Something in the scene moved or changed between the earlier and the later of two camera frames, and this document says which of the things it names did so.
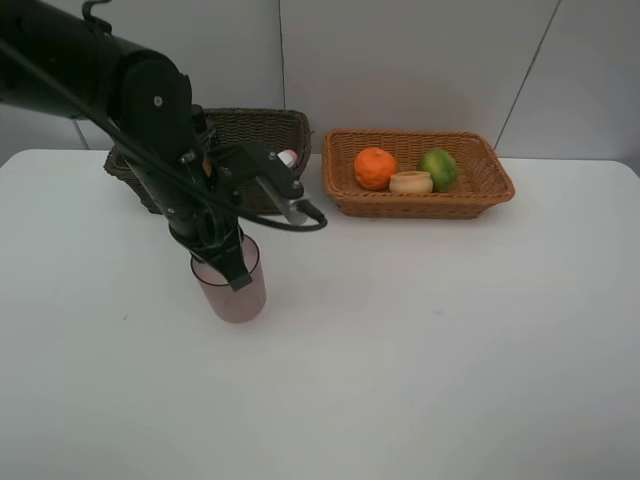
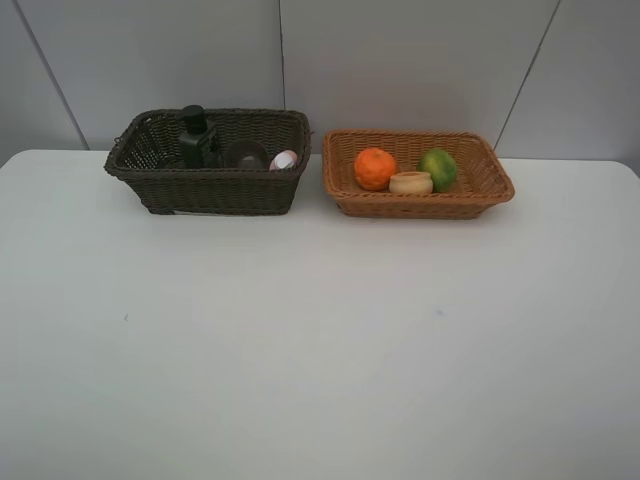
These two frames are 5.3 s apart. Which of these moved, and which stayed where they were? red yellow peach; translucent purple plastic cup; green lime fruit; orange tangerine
Moved: translucent purple plastic cup
Stayed: red yellow peach; orange tangerine; green lime fruit
